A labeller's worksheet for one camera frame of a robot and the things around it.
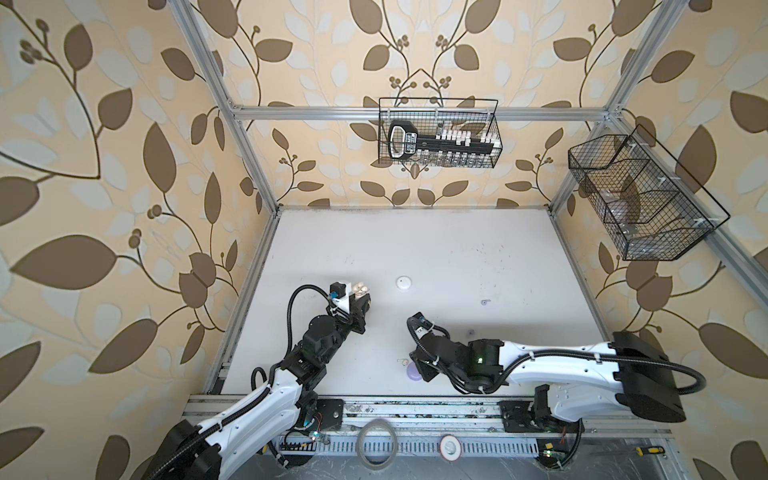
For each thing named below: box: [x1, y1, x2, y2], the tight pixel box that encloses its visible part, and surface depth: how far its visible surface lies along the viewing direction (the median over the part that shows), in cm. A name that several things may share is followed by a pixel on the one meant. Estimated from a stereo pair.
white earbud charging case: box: [396, 275, 412, 290], surface depth 101 cm
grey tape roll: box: [356, 418, 398, 470], surface depth 69 cm
